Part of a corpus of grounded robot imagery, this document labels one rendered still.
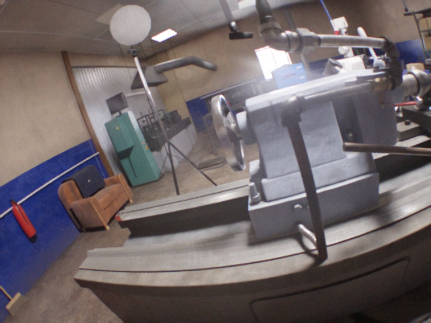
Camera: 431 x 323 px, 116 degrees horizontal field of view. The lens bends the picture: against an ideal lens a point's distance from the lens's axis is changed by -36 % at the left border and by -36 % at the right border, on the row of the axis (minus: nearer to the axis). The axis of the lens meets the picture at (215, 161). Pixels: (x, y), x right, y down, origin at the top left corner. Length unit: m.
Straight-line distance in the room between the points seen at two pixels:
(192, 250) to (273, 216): 0.25
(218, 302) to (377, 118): 0.61
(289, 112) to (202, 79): 7.50
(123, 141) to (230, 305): 3.79
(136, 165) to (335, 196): 4.14
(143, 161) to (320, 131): 3.98
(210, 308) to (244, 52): 7.48
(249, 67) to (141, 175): 5.14
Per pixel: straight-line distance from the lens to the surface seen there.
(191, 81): 7.91
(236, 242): 0.58
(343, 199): 0.54
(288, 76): 2.53
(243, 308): 0.65
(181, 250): 0.64
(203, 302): 0.65
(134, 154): 4.35
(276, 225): 0.54
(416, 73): 0.76
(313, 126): 0.52
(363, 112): 0.54
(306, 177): 0.38
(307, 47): 0.35
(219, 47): 7.79
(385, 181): 0.92
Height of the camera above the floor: 1.21
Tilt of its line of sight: 17 degrees down
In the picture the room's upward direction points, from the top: 21 degrees counter-clockwise
